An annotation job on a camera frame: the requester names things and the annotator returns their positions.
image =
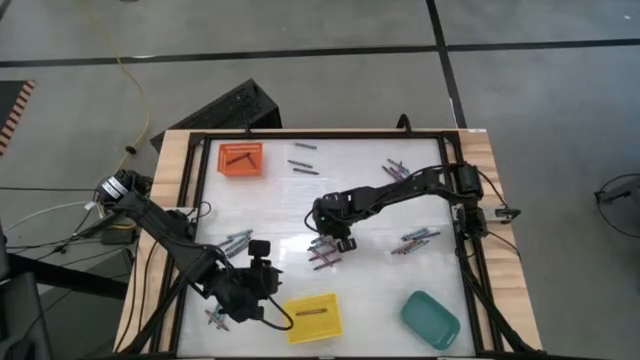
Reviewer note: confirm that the black striped-edge floor mat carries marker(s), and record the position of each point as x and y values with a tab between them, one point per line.
12	107

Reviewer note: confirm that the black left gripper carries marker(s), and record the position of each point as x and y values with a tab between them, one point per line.
245	292

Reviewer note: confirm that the black power adapter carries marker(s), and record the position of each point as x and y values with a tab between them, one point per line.
117	236

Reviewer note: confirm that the yellow plastic basket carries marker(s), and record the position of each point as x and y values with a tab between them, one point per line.
320	331

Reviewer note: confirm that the black floor beam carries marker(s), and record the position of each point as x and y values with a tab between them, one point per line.
65	277

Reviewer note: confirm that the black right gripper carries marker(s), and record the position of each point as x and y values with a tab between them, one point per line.
332	215

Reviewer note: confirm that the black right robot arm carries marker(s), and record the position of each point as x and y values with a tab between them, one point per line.
400	190

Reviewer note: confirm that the teal plastic tray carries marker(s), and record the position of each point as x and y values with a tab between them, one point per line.
430	320

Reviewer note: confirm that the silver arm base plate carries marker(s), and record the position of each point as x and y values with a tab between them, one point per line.
500	214

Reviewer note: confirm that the black clamp hook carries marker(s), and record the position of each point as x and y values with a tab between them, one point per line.
404	122

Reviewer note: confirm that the orange plastic basket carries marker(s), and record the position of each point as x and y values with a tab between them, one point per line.
230	169

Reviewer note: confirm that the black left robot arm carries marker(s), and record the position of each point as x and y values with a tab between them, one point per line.
165	230

